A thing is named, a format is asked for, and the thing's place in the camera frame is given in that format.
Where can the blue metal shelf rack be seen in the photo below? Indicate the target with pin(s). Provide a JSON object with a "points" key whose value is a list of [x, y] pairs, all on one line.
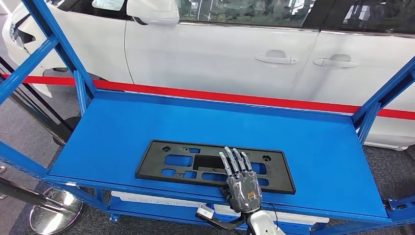
{"points": [[113, 129]]}

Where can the black plastic licence plate panel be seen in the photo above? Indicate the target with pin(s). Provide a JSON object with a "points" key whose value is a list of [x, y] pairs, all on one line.
{"points": [[155, 175]]}

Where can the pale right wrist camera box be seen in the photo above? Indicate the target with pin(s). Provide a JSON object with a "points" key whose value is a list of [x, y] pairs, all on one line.
{"points": [[205, 211]]}

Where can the white car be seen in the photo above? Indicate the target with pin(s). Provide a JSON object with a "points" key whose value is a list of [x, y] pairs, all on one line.
{"points": [[210, 58]]}

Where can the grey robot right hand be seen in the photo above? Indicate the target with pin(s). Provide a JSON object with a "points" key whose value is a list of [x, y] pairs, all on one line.
{"points": [[244, 193]]}

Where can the red barrier belt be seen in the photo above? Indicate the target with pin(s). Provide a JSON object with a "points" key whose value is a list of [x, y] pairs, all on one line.
{"points": [[227, 97]]}

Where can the white car side mirror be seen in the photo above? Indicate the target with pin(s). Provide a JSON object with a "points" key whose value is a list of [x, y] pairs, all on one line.
{"points": [[152, 11]]}

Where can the long white plastic part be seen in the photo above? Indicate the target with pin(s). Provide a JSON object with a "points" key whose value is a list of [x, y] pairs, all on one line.
{"points": [[291, 218], [155, 199]]}

